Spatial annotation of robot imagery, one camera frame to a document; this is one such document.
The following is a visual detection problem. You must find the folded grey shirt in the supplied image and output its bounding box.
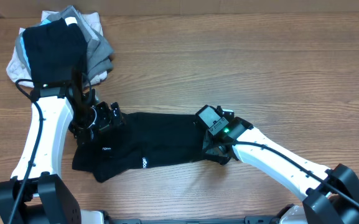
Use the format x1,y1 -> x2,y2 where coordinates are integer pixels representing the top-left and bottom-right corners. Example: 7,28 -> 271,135
14,4 -> 114,86

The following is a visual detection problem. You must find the black t-shirt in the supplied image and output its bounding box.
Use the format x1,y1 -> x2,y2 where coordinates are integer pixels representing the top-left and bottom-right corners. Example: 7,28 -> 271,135
72,113 -> 206,182

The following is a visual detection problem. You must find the folded black shirt on pile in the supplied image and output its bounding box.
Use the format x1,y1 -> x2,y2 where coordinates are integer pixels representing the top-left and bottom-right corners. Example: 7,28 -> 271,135
22,18 -> 88,83

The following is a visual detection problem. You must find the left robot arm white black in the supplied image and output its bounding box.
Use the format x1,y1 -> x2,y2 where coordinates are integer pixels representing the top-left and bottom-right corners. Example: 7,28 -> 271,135
0,69 -> 124,224

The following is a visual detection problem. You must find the folded light blue shirt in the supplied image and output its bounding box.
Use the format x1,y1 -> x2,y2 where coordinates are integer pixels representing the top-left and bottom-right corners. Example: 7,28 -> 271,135
19,18 -> 52,71

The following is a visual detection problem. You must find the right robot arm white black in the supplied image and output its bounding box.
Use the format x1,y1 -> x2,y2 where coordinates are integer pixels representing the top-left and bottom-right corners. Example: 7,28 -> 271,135
197,116 -> 359,223

